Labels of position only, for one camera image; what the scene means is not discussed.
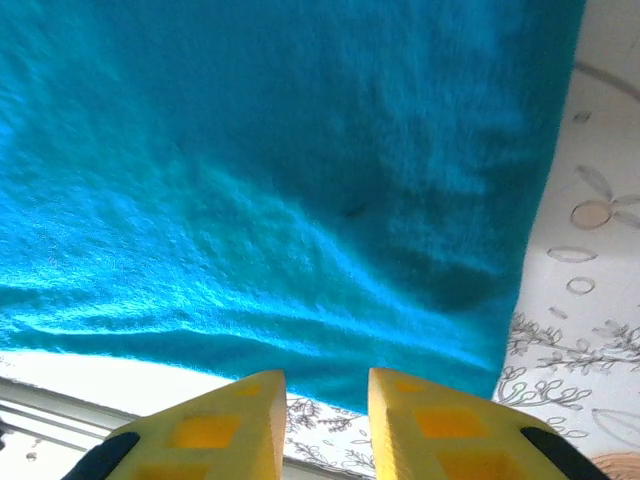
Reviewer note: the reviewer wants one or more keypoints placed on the long aluminium mounting rail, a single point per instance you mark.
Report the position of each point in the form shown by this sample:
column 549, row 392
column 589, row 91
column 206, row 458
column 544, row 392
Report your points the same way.
column 50, row 415

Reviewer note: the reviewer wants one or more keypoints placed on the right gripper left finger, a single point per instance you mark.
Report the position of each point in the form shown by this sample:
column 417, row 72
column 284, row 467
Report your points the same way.
column 210, row 435

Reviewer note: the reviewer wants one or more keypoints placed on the floral tablecloth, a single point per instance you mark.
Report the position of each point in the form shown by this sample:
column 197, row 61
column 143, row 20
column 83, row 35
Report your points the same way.
column 575, row 300

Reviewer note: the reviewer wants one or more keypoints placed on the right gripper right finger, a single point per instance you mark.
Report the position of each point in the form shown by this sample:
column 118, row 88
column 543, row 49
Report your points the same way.
column 450, row 430

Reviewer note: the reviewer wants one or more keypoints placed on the blue t-shirt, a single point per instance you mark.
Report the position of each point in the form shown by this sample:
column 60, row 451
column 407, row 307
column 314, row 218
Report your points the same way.
column 275, row 175

